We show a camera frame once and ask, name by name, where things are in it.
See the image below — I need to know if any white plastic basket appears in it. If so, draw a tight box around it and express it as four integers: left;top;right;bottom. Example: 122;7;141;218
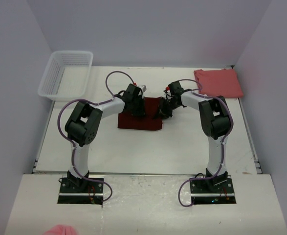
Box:
38;50;93;101

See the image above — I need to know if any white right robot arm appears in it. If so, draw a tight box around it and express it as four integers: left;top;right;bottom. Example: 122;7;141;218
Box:
156;80;234;185

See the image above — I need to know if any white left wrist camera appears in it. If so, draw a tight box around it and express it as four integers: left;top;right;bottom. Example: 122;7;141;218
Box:
138;85;147;93

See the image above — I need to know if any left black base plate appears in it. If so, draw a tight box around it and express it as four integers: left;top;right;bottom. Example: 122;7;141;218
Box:
57;178;104;205

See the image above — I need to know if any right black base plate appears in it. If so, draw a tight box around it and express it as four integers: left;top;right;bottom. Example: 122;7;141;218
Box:
190;176;236;205

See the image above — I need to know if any dark red t shirt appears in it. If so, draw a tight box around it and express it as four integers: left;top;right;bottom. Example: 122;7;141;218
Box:
117;97;163;131

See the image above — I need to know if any pink cloth at bottom edge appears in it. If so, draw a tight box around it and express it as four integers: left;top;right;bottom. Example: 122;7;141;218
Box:
43;225;78;235

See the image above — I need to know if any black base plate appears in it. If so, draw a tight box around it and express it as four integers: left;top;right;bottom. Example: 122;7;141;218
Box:
190;176;236;205
57;178;104;205

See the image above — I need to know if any aluminium table edge rail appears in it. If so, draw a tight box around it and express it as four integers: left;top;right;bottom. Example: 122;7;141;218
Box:
238;98;263;174

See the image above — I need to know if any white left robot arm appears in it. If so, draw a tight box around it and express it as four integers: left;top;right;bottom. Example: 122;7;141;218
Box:
65;84;146;186

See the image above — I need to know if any folded pink t shirt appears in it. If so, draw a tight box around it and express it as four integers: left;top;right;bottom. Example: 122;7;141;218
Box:
194;69;243;98

